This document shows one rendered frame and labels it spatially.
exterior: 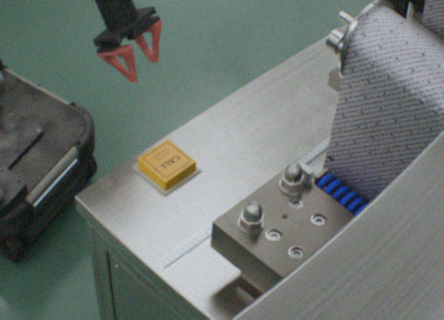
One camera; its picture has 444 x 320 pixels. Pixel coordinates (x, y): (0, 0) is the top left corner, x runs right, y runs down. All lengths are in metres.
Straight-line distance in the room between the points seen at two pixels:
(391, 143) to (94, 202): 0.51
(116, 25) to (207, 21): 1.89
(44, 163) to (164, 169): 0.99
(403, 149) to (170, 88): 1.83
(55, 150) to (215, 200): 1.05
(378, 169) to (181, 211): 0.35
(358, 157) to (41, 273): 1.37
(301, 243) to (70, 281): 1.28
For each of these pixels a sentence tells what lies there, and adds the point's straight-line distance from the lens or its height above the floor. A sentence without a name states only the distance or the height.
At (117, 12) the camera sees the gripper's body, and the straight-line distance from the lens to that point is 1.31.
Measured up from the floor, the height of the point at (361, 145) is 1.12.
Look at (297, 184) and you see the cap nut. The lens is 1.22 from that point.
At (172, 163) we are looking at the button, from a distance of 1.39.
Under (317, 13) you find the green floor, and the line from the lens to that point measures 3.33.
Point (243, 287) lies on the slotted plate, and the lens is 1.25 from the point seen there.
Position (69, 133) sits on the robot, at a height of 0.24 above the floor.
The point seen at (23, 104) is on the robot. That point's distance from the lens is 2.52.
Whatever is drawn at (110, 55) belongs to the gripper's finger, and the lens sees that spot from 1.34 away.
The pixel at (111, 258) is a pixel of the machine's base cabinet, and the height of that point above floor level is 0.81.
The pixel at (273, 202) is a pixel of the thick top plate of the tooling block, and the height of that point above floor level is 1.03.
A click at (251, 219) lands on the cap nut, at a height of 1.06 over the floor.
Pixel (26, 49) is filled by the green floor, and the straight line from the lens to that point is 3.11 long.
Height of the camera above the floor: 1.95
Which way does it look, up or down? 47 degrees down
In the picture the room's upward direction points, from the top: 6 degrees clockwise
